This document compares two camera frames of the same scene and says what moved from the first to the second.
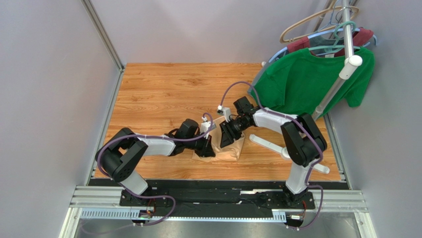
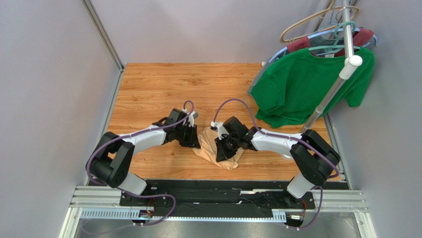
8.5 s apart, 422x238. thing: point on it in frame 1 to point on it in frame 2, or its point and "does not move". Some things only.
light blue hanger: (319, 35) does not move
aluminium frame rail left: (103, 32) does not move
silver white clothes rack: (350, 62) does not move
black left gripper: (206, 149) to (193, 141)
